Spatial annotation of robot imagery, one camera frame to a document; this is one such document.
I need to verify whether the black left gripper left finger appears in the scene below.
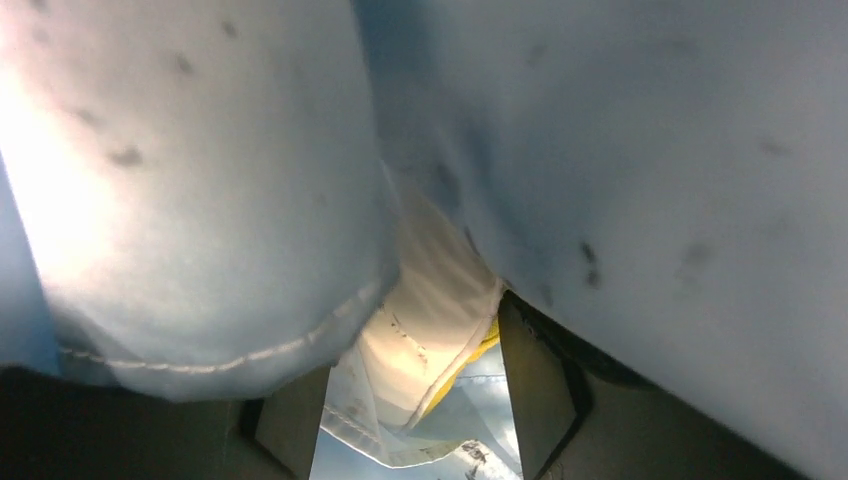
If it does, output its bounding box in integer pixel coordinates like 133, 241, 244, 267
1, 368, 329, 479

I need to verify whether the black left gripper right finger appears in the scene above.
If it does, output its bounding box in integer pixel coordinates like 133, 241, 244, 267
498, 292, 802, 479

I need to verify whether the white pillow with yellow trim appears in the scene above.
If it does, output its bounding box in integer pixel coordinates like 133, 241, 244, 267
321, 192, 525, 480

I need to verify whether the light blue pillowcase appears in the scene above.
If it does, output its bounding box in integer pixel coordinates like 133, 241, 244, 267
1, 1, 847, 479

